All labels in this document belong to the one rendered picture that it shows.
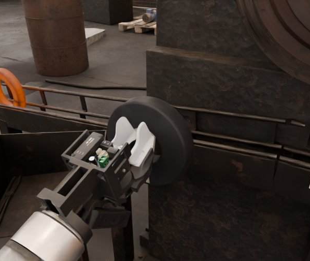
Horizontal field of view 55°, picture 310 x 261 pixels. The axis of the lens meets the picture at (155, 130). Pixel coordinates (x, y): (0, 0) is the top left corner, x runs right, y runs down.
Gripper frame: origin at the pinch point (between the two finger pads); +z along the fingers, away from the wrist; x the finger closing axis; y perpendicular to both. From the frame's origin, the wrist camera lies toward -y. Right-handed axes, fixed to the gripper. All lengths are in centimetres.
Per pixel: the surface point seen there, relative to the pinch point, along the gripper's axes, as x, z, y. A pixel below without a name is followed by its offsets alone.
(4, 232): 27.4, -20.4, -20.0
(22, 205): 30.6, -13.6, -21.7
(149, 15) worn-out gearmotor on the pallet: 247, 374, -155
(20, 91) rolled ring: 74, 22, -24
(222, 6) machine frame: 2.5, 41.5, 3.9
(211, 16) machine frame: 5.0, 40.9, 1.7
